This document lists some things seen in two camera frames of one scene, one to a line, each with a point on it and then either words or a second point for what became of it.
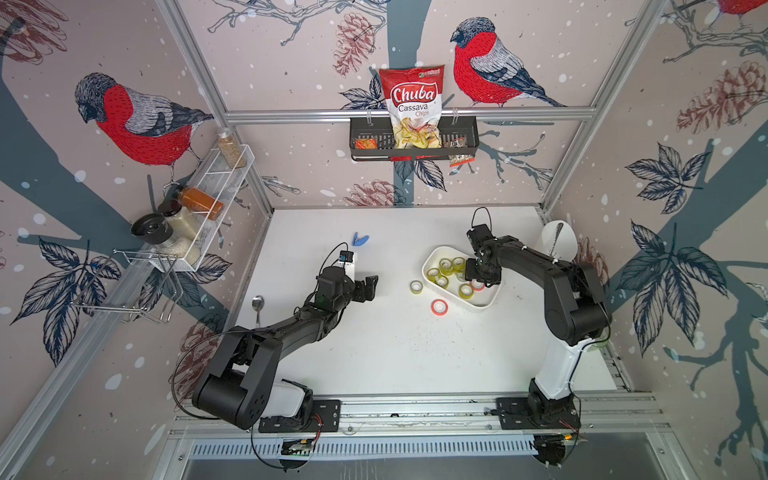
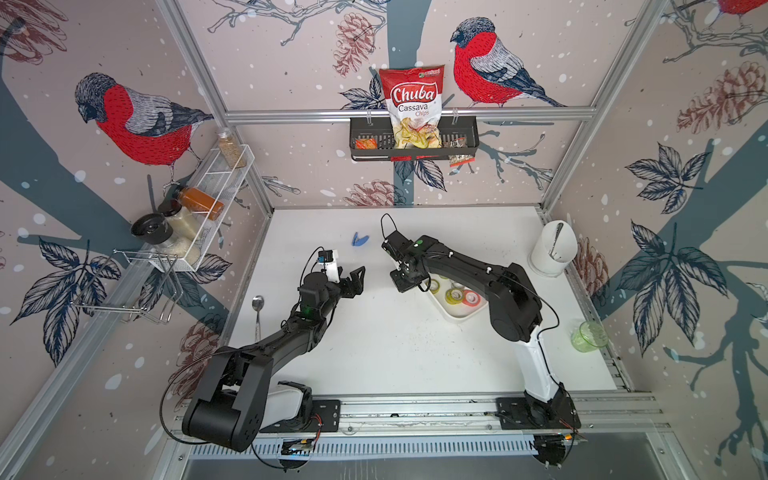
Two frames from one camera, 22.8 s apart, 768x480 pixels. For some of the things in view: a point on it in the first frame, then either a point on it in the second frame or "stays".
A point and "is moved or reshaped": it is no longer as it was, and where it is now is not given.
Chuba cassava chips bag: (414, 99) stays
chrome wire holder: (144, 285) stays
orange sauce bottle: (202, 204) stays
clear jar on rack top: (231, 148) stays
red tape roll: (478, 286) is moved or reshaped
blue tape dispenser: (359, 241) stays
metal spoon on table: (258, 304) stays
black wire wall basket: (371, 139) stays
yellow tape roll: (466, 291) to (453, 296)
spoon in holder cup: (559, 227) stays
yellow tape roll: (432, 274) is moved or reshaped
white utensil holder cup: (566, 244) stays
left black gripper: (369, 289) to (357, 285)
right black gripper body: (484, 274) to (402, 281)
